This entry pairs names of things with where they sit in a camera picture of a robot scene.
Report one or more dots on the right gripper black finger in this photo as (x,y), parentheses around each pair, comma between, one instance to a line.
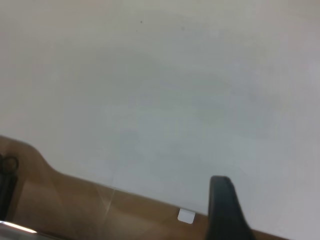
(222,212)

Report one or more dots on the white square tag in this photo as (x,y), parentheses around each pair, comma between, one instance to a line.
(186,216)

